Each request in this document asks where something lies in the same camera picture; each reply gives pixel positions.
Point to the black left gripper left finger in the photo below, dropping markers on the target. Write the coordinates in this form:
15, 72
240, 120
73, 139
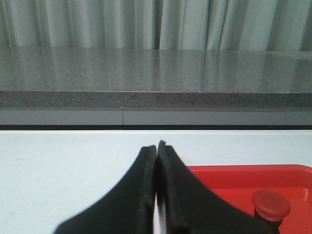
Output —
128, 208

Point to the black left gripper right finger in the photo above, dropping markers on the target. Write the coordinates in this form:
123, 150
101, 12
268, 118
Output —
187, 206

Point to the red mushroom push button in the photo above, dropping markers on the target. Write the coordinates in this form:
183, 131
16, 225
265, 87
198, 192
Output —
270, 207

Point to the red plastic tray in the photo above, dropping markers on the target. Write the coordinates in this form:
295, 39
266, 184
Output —
236, 184

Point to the grey granite countertop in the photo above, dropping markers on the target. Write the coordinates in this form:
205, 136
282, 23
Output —
96, 88

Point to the white pleated curtain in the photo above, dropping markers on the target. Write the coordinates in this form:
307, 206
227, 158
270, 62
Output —
246, 25

